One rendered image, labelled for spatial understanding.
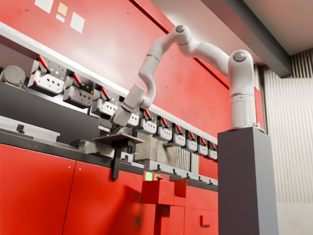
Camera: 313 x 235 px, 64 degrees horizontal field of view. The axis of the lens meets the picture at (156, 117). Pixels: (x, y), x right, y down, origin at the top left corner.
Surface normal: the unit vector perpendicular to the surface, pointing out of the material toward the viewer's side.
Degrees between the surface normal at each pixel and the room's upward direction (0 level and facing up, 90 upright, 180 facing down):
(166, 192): 90
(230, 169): 90
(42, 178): 90
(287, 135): 90
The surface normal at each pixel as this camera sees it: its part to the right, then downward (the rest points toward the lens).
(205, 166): -0.64, -0.32
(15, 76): 0.61, -0.23
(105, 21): 0.76, -0.17
